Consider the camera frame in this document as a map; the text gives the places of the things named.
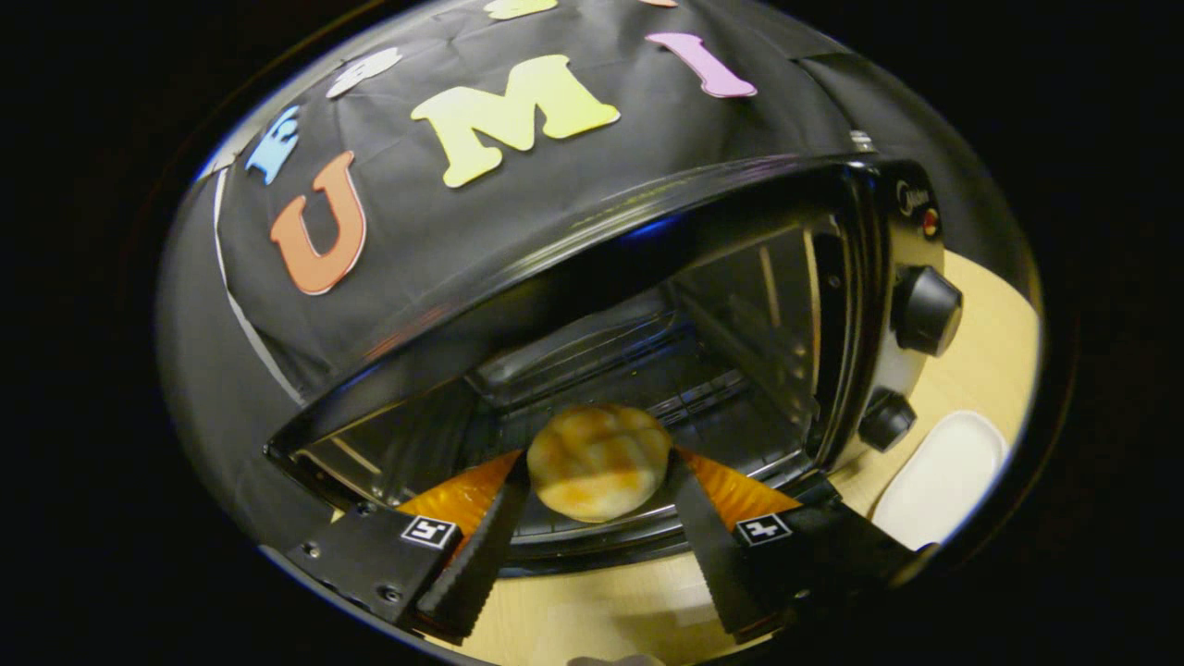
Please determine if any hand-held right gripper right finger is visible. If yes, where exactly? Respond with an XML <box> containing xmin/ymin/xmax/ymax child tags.
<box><xmin>667</xmin><ymin>447</ymin><xmax>937</xmax><ymax>646</ymax></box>

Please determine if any white square plate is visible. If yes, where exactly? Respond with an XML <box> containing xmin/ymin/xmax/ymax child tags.
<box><xmin>869</xmin><ymin>410</ymin><xmax>1010</xmax><ymax>553</ymax></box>

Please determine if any golden bread bun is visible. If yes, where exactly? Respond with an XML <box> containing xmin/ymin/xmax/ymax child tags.
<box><xmin>526</xmin><ymin>403</ymin><xmax>673</xmax><ymax>524</ymax></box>

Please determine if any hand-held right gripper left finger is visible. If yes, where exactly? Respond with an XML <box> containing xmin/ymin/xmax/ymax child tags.
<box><xmin>285</xmin><ymin>450</ymin><xmax>534</xmax><ymax>647</ymax></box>

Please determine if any black electric oven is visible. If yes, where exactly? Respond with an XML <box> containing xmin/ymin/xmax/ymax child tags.
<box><xmin>264</xmin><ymin>153</ymin><xmax>965</xmax><ymax>579</ymax></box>

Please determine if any metal oven rack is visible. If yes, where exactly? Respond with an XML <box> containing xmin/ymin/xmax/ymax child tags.
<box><xmin>462</xmin><ymin>351</ymin><xmax>808</xmax><ymax>547</ymax></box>

